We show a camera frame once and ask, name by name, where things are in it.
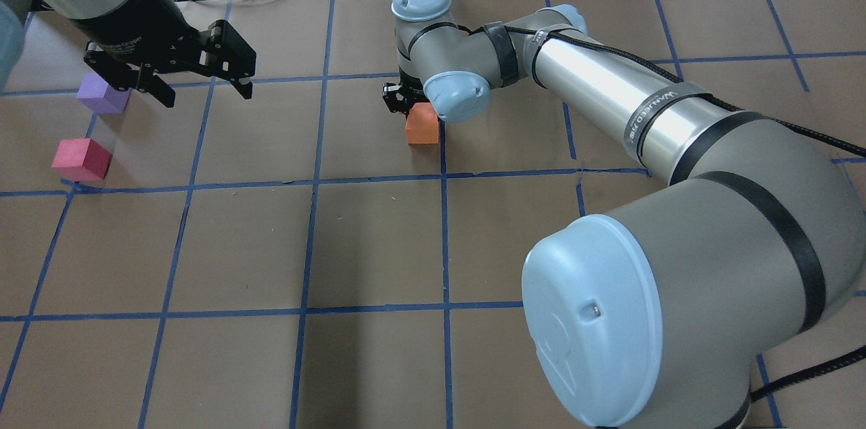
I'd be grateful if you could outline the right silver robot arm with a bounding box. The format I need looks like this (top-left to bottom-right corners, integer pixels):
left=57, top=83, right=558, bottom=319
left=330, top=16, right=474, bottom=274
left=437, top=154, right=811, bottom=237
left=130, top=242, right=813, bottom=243
left=383, top=0, right=864, bottom=428

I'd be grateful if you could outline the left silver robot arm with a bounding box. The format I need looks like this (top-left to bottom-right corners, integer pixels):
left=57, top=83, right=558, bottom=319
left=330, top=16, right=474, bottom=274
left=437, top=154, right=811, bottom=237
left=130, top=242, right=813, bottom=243
left=2, top=0, right=256, bottom=108

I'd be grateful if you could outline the purple foam block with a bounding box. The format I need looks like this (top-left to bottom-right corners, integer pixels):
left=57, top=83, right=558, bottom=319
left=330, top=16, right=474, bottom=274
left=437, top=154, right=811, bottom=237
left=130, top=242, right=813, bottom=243
left=75, top=72, right=132, bottom=114

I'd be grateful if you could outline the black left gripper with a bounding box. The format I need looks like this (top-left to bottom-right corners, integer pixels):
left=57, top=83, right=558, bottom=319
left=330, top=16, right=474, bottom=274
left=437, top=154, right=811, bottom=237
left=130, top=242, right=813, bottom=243
left=71, top=0, right=256, bottom=108

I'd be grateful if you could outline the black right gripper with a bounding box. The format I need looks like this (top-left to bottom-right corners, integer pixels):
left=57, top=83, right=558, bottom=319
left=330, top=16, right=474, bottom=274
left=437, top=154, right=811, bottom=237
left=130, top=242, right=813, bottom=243
left=382, top=67, right=430, bottom=115

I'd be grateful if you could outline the pink foam block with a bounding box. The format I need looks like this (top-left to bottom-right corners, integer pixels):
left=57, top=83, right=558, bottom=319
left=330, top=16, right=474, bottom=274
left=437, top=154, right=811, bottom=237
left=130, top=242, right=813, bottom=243
left=51, top=138, right=112, bottom=182

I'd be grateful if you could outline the orange foam block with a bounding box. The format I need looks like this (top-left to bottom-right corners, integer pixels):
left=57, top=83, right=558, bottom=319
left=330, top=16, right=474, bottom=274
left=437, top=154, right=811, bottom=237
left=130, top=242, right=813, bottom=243
left=405, top=101, right=440, bottom=145

